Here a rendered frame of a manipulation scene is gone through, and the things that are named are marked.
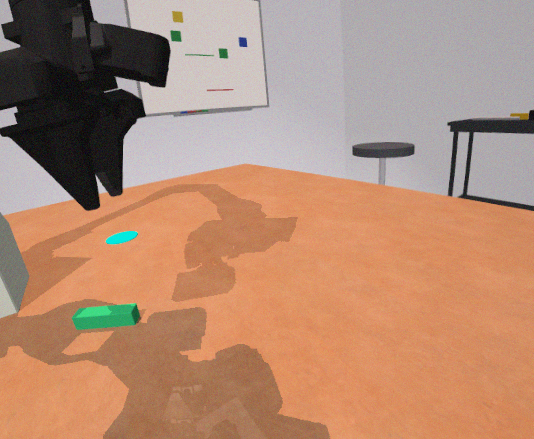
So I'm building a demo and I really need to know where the cyan circle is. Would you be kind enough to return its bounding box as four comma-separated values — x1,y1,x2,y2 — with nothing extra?
106,231,138,244

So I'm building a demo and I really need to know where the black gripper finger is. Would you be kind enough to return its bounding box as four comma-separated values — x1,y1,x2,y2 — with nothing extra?
0,109,101,211
89,117,138,196

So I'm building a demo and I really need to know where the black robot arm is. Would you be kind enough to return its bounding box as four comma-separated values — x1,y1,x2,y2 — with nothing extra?
71,3,171,88

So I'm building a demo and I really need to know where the green rectangular block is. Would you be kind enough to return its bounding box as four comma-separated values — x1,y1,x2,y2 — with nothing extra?
72,303,140,330

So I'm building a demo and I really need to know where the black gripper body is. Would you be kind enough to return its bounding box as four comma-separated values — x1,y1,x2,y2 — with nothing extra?
0,0,146,124

